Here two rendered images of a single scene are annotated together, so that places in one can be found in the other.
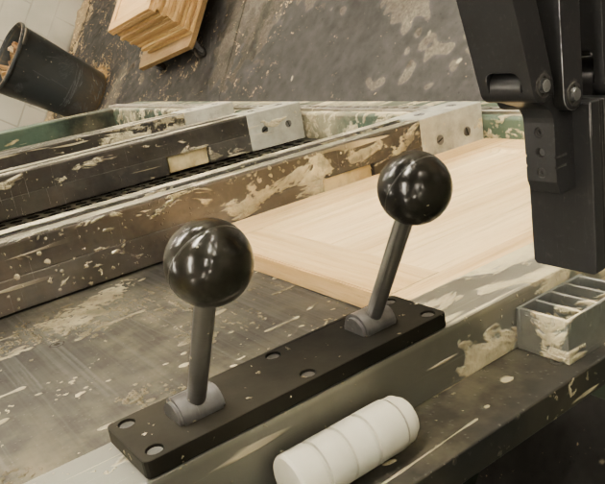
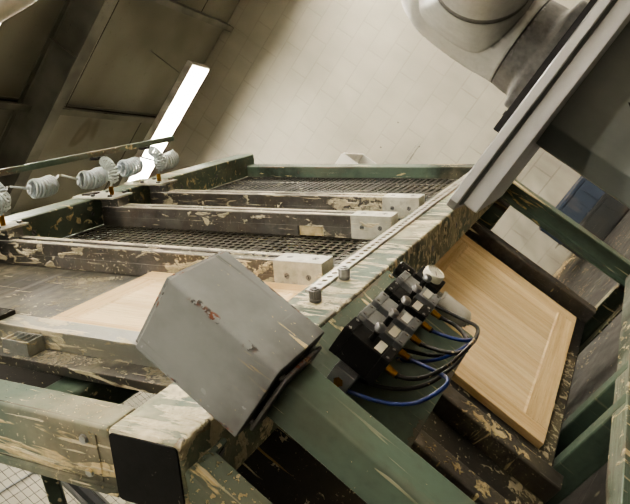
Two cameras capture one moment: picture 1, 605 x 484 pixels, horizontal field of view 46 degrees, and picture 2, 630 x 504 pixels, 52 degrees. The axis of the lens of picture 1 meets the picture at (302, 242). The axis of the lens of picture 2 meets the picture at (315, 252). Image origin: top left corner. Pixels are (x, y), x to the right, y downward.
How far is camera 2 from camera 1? 1.53 m
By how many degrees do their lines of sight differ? 58
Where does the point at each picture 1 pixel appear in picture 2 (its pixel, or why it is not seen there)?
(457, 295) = (20, 319)
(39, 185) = (235, 220)
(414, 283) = (64, 317)
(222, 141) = (332, 226)
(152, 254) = (135, 271)
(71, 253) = (110, 258)
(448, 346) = not seen: outside the picture
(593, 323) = (11, 345)
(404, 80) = not seen: outside the picture
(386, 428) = not seen: outside the picture
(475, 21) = not seen: outside the picture
